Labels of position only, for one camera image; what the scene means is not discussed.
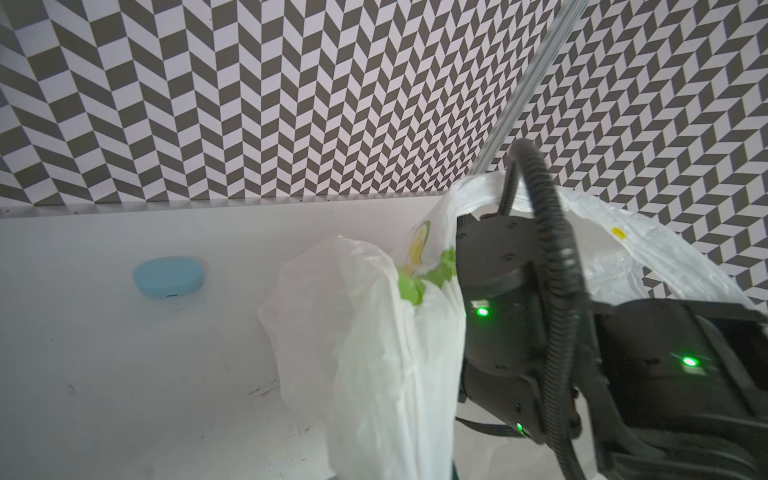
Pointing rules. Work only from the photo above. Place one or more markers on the white plastic bag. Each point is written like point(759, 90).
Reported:
point(372, 344)

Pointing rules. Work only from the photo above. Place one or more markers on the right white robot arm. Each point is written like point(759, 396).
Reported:
point(675, 389)

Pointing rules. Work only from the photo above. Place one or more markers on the light blue oval case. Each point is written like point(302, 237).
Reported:
point(169, 277)

